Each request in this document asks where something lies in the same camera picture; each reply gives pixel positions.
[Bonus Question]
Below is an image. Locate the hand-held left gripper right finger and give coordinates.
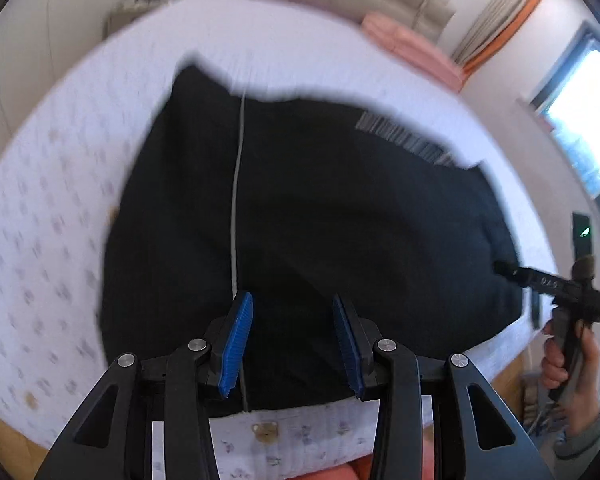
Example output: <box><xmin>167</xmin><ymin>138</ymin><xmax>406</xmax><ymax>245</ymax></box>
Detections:
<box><xmin>331</xmin><ymin>294</ymin><xmax>553</xmax><ymax>480</ymax></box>

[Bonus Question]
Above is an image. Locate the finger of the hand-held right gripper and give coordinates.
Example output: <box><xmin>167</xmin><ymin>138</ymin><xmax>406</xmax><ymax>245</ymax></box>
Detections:
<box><xmin>494</xmin><ymin>259</ymin><xmax>523</xmax><ymax>285</ymax></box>

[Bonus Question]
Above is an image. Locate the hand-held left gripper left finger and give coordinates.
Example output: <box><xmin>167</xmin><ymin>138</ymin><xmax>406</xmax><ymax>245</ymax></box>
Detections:
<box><xmin>34</xmin><ymin>290</ymin><xmax>255</xmax><ymax>480</ymax></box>

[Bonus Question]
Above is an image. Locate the black jacket with reflective piping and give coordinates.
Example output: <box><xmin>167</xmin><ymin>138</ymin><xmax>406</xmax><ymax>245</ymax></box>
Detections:
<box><xmin>100</xmin><ymin>62</ymin><xmax>526</xmax><ymax>418</ymax></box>

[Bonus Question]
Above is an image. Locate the person's right forearm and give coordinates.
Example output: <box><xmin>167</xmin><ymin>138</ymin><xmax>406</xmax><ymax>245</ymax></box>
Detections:
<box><xmin>552</xmin><ymin>400</ymin><xmax>600</xmax><ymax>461</ymax></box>

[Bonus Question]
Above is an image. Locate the person's right hand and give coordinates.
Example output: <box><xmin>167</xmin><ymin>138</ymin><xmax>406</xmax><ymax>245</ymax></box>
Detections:
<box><xmin>540</xmin><ymin>322</ymin><xmax>600</xmax><ymax>432</ymax></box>

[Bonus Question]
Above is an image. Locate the pink cloth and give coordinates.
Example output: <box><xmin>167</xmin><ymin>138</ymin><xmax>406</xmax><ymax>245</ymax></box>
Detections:
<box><xmin>215</xmin><ymin>457</ymin><xmax>381</xmax><ymax>480</ymax></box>

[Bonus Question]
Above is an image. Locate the window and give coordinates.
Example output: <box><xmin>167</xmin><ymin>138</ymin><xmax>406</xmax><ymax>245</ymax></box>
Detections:
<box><xmin>530</xmin><ymin>25</ymin><xmax>600</xmax><ymax>251</ymax></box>

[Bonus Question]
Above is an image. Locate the bed with white patterned sheet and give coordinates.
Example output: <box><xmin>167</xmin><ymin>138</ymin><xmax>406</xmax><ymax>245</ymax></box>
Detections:
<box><xmin>0</xmin><ymin>0</ymin><xmax>561</xmax><ymax>480</ymax></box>

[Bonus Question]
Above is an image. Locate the pink folded blanket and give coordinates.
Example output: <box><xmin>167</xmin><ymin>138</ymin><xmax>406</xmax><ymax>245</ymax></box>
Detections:
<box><xmin>362</xmin><ymin>12</ymin><xmax>466</xmax><ymax>93</ymax></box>

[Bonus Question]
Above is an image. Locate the beige curtain with orange edge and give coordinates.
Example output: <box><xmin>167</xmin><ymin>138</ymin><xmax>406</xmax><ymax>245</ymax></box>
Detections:
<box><xmin>452</xmin><ymin>0</ymin><xmax>553</xmax><ymax>71</ymax></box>

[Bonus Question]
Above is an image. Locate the bedside table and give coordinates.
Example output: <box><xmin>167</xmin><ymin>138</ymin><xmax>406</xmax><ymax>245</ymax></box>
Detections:
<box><xmin>105</xmin><ymin>0</ymin><xmax>176</xmax><ymax>36</ymax></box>

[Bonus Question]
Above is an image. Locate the black wall device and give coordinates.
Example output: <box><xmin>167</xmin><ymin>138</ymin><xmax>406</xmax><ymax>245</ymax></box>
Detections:
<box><xmin>571</xmin><ymin>212</ymin><xmax>593</xmax><ymax>261</ymax></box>

